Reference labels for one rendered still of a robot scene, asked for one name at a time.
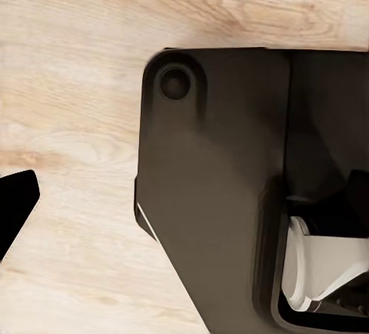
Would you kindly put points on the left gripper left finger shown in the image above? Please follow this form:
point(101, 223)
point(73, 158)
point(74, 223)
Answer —
point(19, 193)

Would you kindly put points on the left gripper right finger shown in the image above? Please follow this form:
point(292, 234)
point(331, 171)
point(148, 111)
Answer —
point(357, 194)

